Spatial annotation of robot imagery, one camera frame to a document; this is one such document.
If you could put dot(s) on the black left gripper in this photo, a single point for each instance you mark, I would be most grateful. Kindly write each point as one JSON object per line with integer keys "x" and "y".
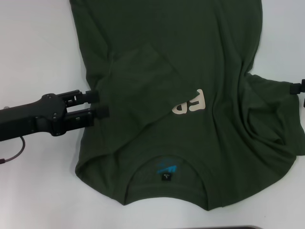
{"x": 23, "y": 119}

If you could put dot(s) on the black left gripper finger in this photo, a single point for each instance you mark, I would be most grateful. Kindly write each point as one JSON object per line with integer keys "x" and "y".
{"x": 102, "y": 112}

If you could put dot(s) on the dark green printed t-shirt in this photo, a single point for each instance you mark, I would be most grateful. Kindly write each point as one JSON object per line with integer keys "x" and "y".
{"x": 178, "y": 59}

